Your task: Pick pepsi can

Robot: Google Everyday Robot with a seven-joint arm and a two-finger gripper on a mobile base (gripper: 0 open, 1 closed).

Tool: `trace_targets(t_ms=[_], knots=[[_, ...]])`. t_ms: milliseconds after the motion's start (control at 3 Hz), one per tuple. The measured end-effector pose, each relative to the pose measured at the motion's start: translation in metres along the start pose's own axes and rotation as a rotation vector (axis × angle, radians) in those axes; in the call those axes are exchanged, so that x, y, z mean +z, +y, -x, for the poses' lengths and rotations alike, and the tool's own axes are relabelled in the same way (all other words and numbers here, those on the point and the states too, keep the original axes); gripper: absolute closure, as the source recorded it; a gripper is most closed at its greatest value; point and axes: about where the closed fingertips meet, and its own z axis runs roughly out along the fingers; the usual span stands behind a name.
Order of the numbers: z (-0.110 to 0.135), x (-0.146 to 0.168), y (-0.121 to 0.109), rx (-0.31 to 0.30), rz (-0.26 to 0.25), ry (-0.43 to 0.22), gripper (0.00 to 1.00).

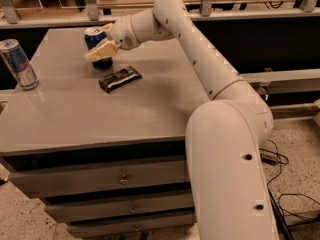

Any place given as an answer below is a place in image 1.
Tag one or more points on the black power adapter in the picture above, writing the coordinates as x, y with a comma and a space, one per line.
269, 159

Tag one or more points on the middle grey drawer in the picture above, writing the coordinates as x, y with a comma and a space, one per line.
120, 206

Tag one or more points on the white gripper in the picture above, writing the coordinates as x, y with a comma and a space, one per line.
122, 33

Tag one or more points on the black pole on floor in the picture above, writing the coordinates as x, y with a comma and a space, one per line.
281, 224

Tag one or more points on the top grey drawer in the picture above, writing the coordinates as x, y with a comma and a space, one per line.
89, 178

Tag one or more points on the grey drawer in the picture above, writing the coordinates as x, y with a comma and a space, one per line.
120, 206
133, 224
89, 178

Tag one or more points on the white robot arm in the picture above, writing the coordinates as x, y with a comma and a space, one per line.
223, 136

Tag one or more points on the grey drawer cabinet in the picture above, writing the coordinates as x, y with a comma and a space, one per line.
69, 120

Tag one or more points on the bottom grey drawer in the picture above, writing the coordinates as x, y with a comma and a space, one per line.
133, 224

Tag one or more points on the Red Bull can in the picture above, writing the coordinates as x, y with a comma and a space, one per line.
18, 64

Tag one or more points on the metal railing frame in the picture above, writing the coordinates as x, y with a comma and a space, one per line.
62, 13

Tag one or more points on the black snack bar wrapper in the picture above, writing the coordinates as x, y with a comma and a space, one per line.
117, 79

